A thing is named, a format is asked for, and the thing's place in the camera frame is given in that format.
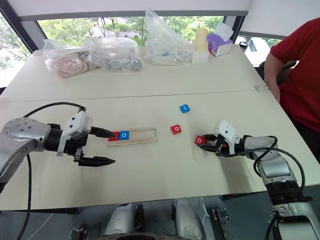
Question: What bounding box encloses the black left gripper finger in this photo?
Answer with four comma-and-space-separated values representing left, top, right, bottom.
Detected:
90, 126, 119, 139
77, 156, 117, 167

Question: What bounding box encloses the black metal bracket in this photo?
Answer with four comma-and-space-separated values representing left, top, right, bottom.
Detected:
211, 206, 236, 240

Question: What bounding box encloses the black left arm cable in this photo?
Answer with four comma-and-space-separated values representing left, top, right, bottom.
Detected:
14, 102, 88, 240

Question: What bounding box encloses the person in red shirt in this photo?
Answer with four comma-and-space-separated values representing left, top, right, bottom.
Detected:
263, 18, 320, 164

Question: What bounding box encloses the plastic bag with grey items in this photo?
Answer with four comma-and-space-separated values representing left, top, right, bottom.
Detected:
83, 35, 144, 74

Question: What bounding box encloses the red letter o block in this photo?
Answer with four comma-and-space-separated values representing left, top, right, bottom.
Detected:
170, 124, 183, 136

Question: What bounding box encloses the purple tissue box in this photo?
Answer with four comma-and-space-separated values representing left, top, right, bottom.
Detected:
206, 21, 235, 58

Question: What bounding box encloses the blue letter t block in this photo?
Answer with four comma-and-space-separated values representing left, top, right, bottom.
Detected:
178, 104, 192, 115

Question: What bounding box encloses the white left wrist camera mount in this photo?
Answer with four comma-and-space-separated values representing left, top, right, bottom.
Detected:
56, 111, 94, 157

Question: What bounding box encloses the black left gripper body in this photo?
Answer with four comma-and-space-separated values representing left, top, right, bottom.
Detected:
62, 126, 98, 164

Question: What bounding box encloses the black window frame post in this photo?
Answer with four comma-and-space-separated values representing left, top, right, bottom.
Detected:
222, 15, 246, 45
0, 0, 39, 55

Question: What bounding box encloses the wooden letter tray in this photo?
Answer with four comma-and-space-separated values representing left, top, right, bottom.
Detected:
106, 126, 159, 148

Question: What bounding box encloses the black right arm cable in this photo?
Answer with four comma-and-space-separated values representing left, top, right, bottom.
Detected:
253, 135, 306, 240

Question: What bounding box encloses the black office chair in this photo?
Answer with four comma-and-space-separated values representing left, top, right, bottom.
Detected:
258, 60, 300, 86

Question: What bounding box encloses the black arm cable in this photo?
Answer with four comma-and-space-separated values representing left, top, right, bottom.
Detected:
253, 135, 306, 240
14, 102, 88, 240

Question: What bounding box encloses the clear plastic bag with tubing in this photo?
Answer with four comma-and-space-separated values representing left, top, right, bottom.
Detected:
143, 8, 195, 67

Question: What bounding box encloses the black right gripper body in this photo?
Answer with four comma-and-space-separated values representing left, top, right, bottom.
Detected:
214, 134, 230, 158

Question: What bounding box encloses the translucent plastic bottle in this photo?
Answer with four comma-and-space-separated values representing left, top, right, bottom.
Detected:
191, 27, 210, 65

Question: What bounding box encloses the red letter b block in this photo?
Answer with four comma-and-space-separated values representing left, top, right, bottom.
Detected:
193, 135, 208, 146

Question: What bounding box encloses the silver rounded robot leg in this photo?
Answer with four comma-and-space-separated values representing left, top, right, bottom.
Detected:
102, 202, 145, 237
171, 198, 206, 237

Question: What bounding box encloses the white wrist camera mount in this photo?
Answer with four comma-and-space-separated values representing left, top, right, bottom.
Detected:
56, 111, 94, 157
211, 119, 238, 156

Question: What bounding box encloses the plastic bag with pink items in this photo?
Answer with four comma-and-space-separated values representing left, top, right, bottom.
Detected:
42, 37, 101, 80

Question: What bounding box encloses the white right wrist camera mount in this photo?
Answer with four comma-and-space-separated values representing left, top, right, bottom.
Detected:
211, 119, 238, 156

